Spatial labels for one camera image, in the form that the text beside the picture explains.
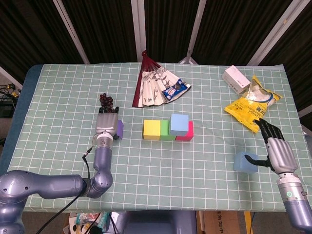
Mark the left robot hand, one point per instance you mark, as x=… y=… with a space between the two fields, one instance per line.
x=106 y=123

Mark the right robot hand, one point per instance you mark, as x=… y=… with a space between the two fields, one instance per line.
x=281 y=156

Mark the purple foam cube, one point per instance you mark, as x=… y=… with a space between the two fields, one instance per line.
x=120 y=129

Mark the light blue foam cube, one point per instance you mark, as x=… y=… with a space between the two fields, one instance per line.
x=179 y=124
x=240 y=163

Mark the yellow foam cube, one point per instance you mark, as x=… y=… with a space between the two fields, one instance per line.
x=151 y=130

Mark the green foam cube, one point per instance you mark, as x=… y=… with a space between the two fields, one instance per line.
x=164 y=129

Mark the pink foam cube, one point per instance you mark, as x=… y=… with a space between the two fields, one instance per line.
x=190 y=132

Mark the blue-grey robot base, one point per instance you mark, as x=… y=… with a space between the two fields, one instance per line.
x=156 y=223

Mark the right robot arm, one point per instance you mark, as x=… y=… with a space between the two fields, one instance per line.
x=297 y=209

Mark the dark red grape bunch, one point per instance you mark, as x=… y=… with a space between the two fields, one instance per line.
x=106 y=100

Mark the yellow snack bag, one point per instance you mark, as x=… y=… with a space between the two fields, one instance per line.
x=251 y=109

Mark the painted paper folding fan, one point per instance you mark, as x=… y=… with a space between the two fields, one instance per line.
x=151 y=83

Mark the blue cookie snack packet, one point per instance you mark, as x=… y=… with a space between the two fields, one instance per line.
x=173 y=90

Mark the white cardboard box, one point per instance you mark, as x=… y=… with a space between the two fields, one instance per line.
x=235 y=78

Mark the brown cardboard box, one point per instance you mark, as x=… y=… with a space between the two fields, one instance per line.
x=219 y=223

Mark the green checked tablecloth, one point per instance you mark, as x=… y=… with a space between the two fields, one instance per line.
x=185 y=180

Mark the colourful printed bag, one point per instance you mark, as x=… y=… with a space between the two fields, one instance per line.
x=85 y=219

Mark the black electronic device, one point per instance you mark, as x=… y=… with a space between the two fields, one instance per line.
x=6 y=111

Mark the white metal frame post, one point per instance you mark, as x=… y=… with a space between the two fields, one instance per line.
x=9 y=76
x=275 y=31
x=138 y=29
x=306 y=111
x=71 y=31
x=197 y=24

